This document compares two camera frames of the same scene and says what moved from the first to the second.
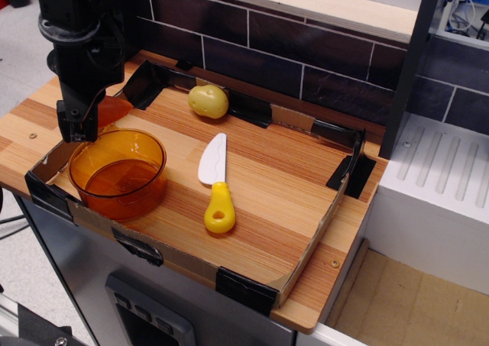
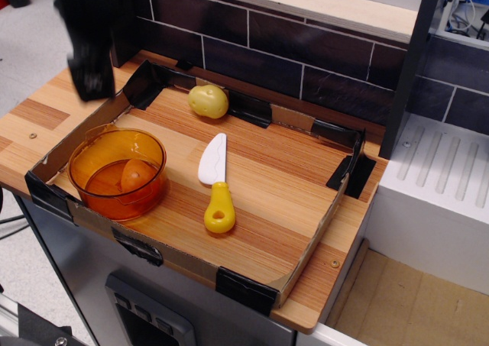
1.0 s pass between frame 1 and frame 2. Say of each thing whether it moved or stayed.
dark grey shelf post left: stayed
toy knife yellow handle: stayed
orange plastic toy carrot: moved
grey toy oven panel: stayed
